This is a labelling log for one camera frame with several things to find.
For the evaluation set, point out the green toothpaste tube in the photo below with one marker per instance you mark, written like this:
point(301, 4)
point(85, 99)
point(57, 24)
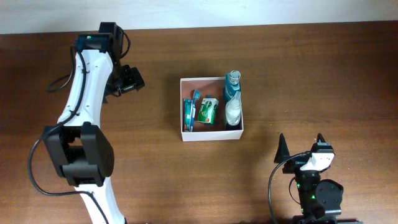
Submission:
point(187, 118)

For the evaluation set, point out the teal mouthwash bottle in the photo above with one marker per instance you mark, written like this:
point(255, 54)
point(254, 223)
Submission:
point(232, 85)

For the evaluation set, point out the green white packet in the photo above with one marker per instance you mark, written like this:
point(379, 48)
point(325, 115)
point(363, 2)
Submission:
point(207, 111)

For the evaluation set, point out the blue white toothbrush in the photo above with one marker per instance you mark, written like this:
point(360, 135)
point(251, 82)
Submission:
point(196, 96)

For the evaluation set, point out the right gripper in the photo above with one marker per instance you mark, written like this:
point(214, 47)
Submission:
point(283, 150)

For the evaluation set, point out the clear spray bottle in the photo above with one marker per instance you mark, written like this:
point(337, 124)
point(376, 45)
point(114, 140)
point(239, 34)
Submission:
point(233, 111)

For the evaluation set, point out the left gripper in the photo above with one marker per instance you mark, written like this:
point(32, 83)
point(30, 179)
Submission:
point(134, 80)

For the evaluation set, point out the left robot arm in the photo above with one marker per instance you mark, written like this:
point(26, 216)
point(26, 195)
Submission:
point(79, 151)

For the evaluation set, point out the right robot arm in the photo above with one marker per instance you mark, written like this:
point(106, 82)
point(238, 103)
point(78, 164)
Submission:
point(320, 200)

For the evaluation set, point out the white cardboard box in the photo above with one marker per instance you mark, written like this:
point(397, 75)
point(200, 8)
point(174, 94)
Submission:
point(212, 86)

